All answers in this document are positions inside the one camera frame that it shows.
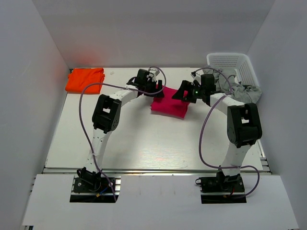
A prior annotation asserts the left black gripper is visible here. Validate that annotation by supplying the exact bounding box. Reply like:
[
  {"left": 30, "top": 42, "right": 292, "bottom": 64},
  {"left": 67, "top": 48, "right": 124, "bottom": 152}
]
[{"left": 143, "top": 79, "right": 165, "bottom": 98}]

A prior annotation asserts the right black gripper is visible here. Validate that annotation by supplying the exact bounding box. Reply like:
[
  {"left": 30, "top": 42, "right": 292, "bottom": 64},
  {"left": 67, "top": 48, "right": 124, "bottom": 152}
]
[{"left": 172, "top": 80, "right": 205, "bottom": 104}]

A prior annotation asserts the crimson red t-shirt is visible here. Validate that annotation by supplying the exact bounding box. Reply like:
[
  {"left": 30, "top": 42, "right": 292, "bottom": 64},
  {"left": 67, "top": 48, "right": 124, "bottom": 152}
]
[{"left": 151, "top": 87, "right": 189, "bottom": 119}]

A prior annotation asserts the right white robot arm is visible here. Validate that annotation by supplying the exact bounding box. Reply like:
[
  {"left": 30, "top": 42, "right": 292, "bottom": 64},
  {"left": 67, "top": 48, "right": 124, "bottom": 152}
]
[{"left": 172, "top": 74, "right": 262, "bottom": 191}]

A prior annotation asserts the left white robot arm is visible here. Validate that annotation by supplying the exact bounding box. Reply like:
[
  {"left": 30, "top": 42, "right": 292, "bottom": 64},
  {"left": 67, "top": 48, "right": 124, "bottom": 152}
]
[{"left": 78, "top": 67, "right": 166, "bottom": 173}]

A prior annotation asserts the grey t-shirt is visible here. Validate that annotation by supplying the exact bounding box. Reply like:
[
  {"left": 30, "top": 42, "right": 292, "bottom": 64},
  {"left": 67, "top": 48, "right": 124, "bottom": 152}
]
[{"left": 203, "top": 67, "right": 262, "bottom": 103}]

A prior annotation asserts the white plastic laundry basket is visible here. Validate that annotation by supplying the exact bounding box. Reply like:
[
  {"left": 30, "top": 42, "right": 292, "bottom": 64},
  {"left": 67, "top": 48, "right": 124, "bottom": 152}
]
[{"left": 206, "top": 53, "right": 260, "bottom": 87}]

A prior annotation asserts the folded orange t-shirt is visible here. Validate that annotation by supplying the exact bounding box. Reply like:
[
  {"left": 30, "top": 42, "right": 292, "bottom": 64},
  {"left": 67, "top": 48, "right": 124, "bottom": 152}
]
[{"left": 65, "top": 68, "right": 105, "bottom": 93}]

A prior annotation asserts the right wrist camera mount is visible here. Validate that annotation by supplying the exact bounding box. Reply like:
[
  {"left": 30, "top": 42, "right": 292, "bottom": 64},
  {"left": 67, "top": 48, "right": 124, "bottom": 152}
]
[{"left": 191, "top": 72, "right": 201, "bottom": 84}]

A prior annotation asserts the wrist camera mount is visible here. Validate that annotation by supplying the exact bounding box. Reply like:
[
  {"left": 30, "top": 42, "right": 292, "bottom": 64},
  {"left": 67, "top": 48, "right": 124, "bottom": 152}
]
[
  {"left": 191, "top": 72, "right": 201, "bottom": 84},
  {"left": 147, "top": 68, "right": 160, "bottom": 81}
]

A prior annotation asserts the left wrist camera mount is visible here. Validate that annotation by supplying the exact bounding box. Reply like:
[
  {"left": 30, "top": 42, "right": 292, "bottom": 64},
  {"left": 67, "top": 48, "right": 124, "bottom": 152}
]
[{"left": 147, "top": 68, "right": 160, "bottom": 81}]

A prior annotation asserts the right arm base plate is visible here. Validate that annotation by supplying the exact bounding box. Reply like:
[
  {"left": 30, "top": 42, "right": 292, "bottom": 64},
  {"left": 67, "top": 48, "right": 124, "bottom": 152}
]
[{"left": 195, "top": 176, "right": 247, "bottom": 204}]

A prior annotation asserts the aluminium table edge rail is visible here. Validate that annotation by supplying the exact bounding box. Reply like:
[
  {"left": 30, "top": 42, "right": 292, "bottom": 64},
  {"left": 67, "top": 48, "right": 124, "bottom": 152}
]
[{"left": 42, "top": 167, "right": 273, "bottom": 177}]

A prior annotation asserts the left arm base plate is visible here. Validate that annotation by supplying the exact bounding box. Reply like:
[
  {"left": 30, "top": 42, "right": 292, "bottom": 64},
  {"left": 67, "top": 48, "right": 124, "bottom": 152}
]
[{"left": 70, "top": 173, "right": 120, "bottom": 203}]

